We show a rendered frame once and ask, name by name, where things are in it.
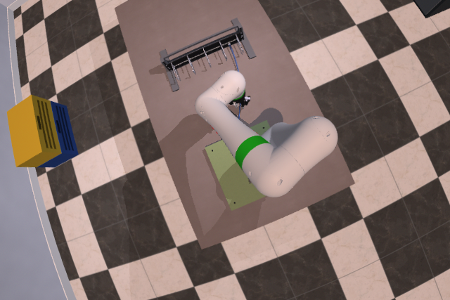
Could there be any grey metal cable rack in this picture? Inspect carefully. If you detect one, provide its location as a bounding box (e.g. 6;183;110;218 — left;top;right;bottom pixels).
160;18;255;92

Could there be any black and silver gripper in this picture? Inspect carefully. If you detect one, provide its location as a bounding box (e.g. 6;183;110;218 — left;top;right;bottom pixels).
235;96;250;109

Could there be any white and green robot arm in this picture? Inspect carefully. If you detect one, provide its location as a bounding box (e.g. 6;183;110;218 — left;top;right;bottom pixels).
195;70;338;197

